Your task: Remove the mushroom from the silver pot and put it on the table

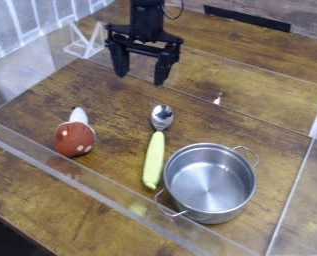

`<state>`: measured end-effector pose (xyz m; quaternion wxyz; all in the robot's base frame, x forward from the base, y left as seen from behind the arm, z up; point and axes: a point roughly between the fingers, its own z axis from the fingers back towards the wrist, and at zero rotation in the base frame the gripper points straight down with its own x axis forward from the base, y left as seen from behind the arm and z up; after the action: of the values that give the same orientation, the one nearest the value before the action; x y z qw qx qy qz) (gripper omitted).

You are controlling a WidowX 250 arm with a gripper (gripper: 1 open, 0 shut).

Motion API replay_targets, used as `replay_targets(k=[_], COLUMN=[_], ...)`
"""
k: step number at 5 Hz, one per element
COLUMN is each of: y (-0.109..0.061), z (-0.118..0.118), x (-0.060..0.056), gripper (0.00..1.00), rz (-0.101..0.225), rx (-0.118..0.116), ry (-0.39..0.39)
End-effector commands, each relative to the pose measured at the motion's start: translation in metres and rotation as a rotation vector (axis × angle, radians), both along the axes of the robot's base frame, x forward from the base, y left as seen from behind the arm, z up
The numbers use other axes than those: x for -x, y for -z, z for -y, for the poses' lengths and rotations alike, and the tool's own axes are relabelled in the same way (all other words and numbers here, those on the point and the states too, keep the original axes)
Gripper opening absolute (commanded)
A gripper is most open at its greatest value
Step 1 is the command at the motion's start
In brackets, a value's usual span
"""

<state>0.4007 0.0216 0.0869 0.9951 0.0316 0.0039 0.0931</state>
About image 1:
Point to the clear acrylic barrier wall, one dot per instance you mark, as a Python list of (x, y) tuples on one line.
[(198, 239)]

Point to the black strip on table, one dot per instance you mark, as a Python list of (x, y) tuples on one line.
[(247, 18)]

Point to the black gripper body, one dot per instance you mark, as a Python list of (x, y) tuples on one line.
[(143, 43)]

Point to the yellow handled metal spoon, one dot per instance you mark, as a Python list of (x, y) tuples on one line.
[(160, 120)]

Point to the clear acrylic triangle stand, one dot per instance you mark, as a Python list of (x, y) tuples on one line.
[(84, 47)]

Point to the white and brown toy mushroom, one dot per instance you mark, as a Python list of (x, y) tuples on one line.
[(74, 136)]

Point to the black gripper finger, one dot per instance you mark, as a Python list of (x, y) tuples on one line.
[(119, 58), (162, 68)]

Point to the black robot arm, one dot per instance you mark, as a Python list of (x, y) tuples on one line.
[(146, 17)]

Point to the silver metal pot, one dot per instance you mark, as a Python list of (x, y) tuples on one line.
[(208, 181)]

